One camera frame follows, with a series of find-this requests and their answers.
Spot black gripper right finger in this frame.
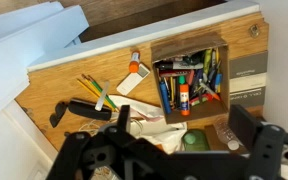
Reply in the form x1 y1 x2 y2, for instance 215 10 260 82
228 104 264 151

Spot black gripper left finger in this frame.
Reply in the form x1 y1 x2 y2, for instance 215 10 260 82
117 104 132 133

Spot orange cap grey sharpie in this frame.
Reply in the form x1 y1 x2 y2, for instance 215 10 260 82
198 80 222 102

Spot brown cardboard box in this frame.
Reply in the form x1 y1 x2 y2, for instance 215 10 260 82
150 31 232 125

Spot clear plastic bottle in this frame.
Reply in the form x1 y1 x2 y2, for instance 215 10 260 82
213 116 243 151

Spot white plastic tube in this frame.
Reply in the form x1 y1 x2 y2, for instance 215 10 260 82
94 80 111 112

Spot crumpled white paper bag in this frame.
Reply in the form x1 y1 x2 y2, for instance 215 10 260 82
108 94 188 154

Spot black glasses case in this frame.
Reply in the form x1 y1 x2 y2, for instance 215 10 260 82
67 98 113 122

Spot white paper sheet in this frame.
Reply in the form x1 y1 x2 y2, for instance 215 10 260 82
116 63 151 96

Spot green pencil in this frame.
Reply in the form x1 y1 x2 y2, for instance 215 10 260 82
87 75 119 112

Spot yellow pencil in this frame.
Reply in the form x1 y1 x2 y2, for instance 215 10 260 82
81 74 115 110
76 78 101 100

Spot blue marker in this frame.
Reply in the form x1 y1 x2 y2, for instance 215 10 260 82
158 78 173 115

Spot red and green marker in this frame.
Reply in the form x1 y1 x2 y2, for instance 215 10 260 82
189 94 215 107

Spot green glass jar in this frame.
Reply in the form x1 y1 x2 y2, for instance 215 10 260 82
181 129 211 153

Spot blue capped pen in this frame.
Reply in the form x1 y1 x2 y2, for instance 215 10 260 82
213 72 223 94

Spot grey book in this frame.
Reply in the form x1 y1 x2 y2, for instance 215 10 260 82
228 50 269 109

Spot orange white glue stick, green cap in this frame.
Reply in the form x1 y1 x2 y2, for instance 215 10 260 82
178 75 191 117

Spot black sunglasses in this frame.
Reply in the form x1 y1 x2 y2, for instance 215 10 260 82
48 101 70 129

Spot dark red marker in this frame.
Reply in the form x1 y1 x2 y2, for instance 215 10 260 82
158 69 192 78

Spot yellow-green highlighter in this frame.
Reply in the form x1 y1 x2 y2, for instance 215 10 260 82
202 48 213 76

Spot black marker with white label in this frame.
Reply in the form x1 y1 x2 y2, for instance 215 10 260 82
155 60 205 71

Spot small metal wall fitting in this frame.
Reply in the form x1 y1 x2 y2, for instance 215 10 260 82
248 23 261 38

